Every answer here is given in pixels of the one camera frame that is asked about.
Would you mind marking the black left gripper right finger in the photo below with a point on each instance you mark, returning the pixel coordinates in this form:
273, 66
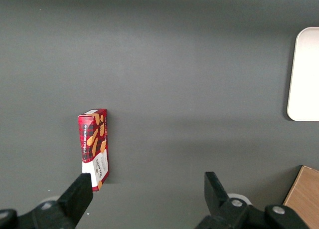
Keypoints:
219, 201

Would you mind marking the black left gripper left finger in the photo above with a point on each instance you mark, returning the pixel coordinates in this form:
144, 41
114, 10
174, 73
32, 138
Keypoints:
69, 204

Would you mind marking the cream rectangular plastic tray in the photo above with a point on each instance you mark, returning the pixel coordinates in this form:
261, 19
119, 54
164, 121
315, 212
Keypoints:
306, 74

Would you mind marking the red tartan shortbread box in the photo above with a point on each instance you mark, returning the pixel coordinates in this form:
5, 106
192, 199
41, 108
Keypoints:
93, 144

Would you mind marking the wooden two-drawer cabinet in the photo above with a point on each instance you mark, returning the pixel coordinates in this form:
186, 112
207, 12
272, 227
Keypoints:
305, 199

